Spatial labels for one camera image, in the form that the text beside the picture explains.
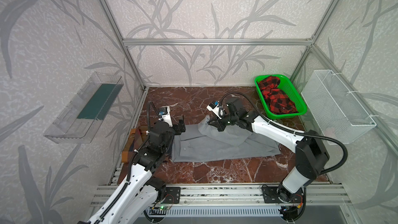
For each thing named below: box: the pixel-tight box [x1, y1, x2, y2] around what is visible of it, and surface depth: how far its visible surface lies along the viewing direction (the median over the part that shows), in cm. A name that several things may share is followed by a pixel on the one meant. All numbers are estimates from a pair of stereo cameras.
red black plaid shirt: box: [258, 75, 299, 115], surface depth 110 cm
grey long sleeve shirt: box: [171, 115, 281, 163], surface depth 89 cm
